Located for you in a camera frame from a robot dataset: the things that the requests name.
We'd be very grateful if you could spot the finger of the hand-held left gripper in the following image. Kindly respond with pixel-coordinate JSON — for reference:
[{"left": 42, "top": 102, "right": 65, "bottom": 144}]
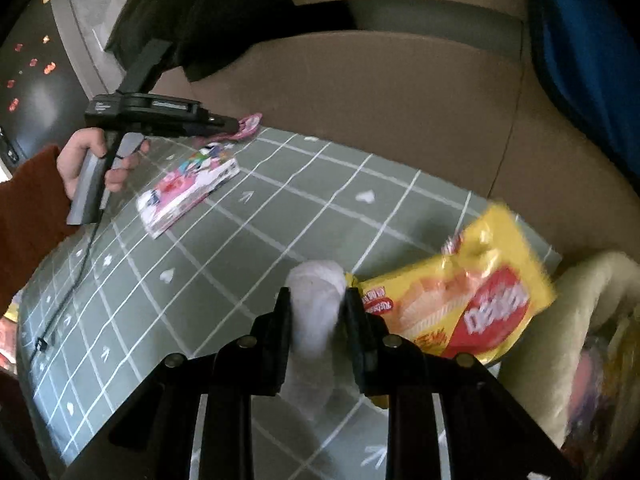
[{"left": 200, "top": 112, "right": 240, "bottom": 137}]

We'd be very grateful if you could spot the pink printed box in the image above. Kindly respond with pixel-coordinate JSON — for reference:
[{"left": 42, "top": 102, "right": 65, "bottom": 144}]
[{"left": 137, "top": 142, "right": 240, "bottom": 240}]

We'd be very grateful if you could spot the pink yellow snack packet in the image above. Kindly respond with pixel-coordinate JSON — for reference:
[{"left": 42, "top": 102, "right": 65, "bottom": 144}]
[{"left": 220, "top": 112, "right": 264, "bottom": 145}]

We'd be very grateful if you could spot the person's left forearm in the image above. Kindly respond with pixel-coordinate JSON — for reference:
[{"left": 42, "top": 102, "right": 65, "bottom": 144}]
[{"left": 0, "top": 144, "right": 77, "bottom": 317}]

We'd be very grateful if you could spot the white sock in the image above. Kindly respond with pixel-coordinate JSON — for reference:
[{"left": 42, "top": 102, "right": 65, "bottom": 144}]
[{"left": 282, "top": 259, "right": 349, "bottom": 422}]

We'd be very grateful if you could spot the brown sofa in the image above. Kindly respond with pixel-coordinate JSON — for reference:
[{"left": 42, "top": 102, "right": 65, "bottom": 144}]
[{"left": 150, "top": 0, "right": 640, "bottom": 263}]

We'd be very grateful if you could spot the beige bin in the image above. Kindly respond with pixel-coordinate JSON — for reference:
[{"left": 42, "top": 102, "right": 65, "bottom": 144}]
[{"left": 499, "top": 250, "right": 640, "bottom": 480}]

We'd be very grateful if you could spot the blue cloth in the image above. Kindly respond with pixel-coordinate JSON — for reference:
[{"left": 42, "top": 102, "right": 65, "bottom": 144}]
[{"left": 529, "top": 0, "right": 640, "bottom": 187}]

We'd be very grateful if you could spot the green checked tablecloth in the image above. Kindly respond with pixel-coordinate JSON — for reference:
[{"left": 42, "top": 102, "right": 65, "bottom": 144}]
[{"left": 17, "top": 127, "right": 562, "bottom": 480}]

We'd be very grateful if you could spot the black cloth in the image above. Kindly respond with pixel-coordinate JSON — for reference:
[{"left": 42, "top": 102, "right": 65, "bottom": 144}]
[{"left": 105, "top": 0, "right": 312, "bottom": 84}]

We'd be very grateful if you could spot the yellow wafer packet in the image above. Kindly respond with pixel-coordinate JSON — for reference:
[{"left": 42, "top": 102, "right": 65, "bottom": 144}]
[{"left": 349, "top": 203, "right": 559, "bottom": 409}]

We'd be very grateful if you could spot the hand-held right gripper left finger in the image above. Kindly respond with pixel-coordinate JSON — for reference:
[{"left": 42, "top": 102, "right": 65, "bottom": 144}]
[{"left": 60, "top": 287, "right": 293, "bottom": 480}]

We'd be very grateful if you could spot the black cabinet with red stickers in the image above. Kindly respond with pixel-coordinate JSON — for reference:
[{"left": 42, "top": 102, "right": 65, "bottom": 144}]
[{"left": 0, "top": 0, "right": 97, "bottom": 182}]

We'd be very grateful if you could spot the black cable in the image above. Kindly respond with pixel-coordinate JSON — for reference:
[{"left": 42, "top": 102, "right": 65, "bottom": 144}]
[{"left": 30, "top": 141, "right": 121, "bottom": 362}]

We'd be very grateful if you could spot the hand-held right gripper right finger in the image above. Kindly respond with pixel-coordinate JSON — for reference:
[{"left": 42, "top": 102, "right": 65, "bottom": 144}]
[{"left": 344, "top": 288, "right": 577, "bottom": 480}]

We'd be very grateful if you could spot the person's left hand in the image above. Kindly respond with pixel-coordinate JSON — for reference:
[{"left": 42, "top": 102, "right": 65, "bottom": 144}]
[{"left": 56, "top": 129, "right": 151, "bottom": 197}]

